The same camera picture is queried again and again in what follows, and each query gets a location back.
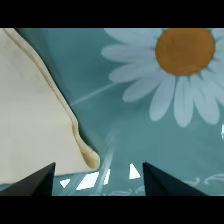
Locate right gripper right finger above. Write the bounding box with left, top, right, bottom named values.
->
left=142, top=161, right=208, bottom=197

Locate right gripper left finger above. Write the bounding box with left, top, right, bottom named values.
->
left=0, top=162, right=56, bottom=197

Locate cream garment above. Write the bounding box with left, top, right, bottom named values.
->
left=0, top=27, right=101, bottom=185

